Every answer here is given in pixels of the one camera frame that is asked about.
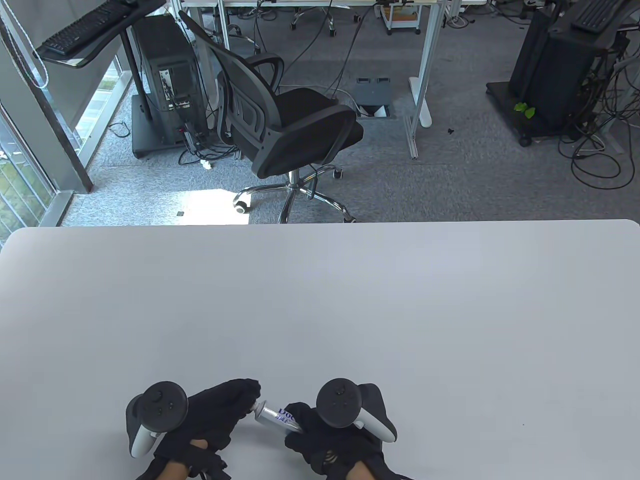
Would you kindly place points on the person's right hand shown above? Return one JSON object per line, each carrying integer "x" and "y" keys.
{"x": 335, "y": 447}

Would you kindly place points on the person's left hand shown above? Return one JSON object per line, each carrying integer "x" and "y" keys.
{"x": 215, "y": 415}

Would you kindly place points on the white tube cap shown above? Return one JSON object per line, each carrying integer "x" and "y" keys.
{"x": 257, "y": 405}

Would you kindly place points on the silver toothpaste tube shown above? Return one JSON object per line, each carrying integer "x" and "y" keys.
{"x": 280, "y": 419}

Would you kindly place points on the person's right forearm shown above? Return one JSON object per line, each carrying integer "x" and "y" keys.
{"x": 364, "y": 472}

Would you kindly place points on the person's left forearm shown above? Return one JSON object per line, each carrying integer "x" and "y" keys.
{"x": 175, "y": 471}

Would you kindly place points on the right hand controller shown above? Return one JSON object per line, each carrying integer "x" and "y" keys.
{"x": 339, "y": 402}

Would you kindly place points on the hand controller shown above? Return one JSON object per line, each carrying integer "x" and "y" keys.
{"x": 160, "y": 406}
{"x": 339, "y": 402}

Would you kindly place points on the left hand controller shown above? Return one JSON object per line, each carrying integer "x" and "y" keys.
{"x": 160, "y": 406}

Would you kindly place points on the black mesh office chair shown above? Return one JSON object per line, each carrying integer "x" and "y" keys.
{"x": 295, "y": 125}

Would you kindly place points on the floor outlet box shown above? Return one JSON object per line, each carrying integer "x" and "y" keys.
{"x": 374, "y": 95}

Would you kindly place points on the black computer tower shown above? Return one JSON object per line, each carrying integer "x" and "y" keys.
{"x": 170, "y": 55}

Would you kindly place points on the green leaf toy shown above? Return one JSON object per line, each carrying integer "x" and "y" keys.
{"x": 525, "y": 110}

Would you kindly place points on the white desk leg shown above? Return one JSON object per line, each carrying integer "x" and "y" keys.
{"x": 425, "y": 60}

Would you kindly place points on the black keyboard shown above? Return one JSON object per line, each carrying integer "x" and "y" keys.
{"x": 597, "y": 14}
{"x": 85, "y": 27}

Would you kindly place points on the black keyboard tray stand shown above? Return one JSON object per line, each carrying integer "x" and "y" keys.
{"x": 130, "y": 15}

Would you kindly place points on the chrome chair base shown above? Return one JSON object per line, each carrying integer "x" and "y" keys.
{"x": 312, "y": 17}

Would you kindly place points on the black rolling computer stand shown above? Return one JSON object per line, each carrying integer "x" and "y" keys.
{"x": 555, "y": 70}

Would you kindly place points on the white rolling cart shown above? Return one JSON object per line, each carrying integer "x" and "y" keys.
{"x": 400, "y": 15}

